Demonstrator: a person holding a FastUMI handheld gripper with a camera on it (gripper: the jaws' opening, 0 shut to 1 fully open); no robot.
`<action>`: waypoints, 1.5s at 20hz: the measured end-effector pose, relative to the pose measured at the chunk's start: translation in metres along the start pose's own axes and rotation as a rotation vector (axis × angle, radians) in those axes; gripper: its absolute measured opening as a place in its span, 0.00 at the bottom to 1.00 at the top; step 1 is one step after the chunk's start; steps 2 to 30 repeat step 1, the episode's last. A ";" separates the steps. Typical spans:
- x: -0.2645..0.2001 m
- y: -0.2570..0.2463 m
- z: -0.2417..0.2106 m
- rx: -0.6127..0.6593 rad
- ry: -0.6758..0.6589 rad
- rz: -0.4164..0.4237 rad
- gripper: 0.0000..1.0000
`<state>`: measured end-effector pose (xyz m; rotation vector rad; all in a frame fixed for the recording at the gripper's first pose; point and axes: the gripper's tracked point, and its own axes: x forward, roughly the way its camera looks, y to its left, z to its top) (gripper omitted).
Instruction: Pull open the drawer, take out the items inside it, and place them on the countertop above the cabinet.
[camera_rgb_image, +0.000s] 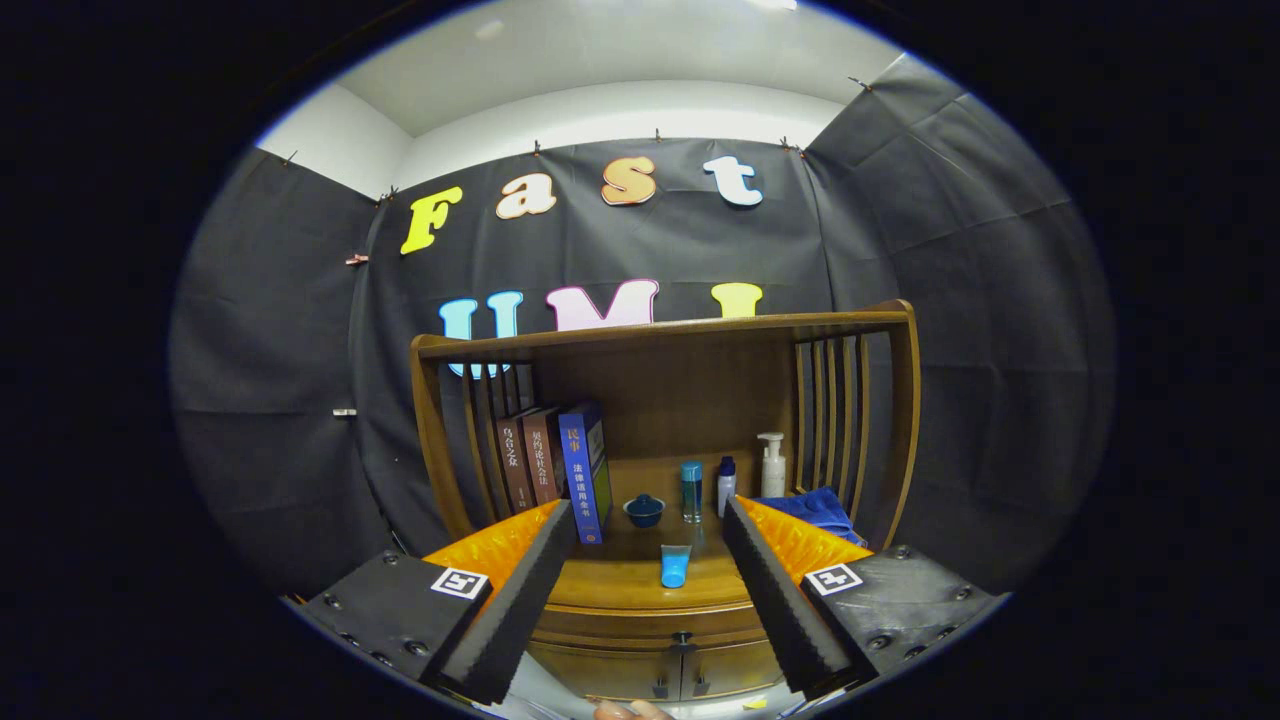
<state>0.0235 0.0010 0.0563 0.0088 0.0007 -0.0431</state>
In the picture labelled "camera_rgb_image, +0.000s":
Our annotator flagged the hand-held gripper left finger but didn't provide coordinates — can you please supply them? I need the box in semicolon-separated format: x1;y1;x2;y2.
300;500;578;706

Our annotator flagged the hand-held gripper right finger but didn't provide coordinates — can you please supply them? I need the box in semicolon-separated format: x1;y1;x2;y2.
722;497;1006;703

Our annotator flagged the wooden drawer with black knob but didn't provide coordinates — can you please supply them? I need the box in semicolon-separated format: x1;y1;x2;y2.
535;603;766;651

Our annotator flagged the wooden cabinet door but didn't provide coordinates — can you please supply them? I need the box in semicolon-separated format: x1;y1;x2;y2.
680;640;786;698
527;640;684;701

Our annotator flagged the wooden countertop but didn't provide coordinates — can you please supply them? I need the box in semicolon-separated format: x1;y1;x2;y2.
470;455;886;609

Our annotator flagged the wooden cabinet with slatted hutch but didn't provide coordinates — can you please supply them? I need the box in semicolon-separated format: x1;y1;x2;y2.
410;298;921;703

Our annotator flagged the blue folded towel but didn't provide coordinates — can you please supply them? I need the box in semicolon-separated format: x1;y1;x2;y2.
760;487;869;546

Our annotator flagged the white pump bottle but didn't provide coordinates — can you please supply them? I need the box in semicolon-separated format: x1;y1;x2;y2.
757;432;787;499

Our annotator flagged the brown book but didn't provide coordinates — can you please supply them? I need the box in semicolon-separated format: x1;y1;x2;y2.
495;412;538;516
520;407;563;506

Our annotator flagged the blue book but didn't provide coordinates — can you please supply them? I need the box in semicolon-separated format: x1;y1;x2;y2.
558;402;613;545

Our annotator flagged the black backdrop cloth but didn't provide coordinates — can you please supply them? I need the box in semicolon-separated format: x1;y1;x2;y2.
170;52;1116;601

